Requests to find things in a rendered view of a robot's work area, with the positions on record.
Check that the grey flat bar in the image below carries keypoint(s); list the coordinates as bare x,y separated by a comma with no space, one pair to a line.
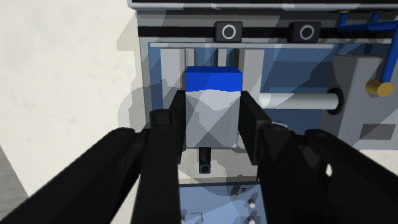
221,57
190,57

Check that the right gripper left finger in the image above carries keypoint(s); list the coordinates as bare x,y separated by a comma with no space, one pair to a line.
87,190

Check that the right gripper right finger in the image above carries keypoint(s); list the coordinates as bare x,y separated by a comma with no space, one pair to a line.
294,182

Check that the grey block with blue end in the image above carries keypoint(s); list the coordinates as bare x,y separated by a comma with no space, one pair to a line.
212,106

